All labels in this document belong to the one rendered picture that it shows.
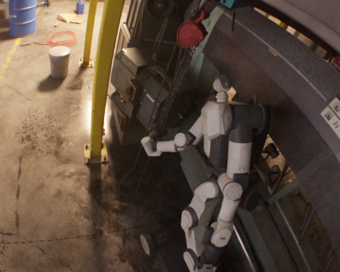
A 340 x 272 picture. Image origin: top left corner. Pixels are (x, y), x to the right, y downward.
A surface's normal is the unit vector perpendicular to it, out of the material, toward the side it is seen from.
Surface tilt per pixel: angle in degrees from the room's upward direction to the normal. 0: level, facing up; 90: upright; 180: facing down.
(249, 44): 78
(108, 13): 90
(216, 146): 88
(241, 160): 57
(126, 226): 0
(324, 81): 30
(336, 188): 90
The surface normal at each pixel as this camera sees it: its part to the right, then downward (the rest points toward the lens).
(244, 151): -0.01, 0.22
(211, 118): -0.72, 0.08
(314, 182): -0.89, 0.07
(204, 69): 0.41, 0.53
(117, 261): 0.30, -0.65
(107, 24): 0.33, 0.76
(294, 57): -0.19, -0.52
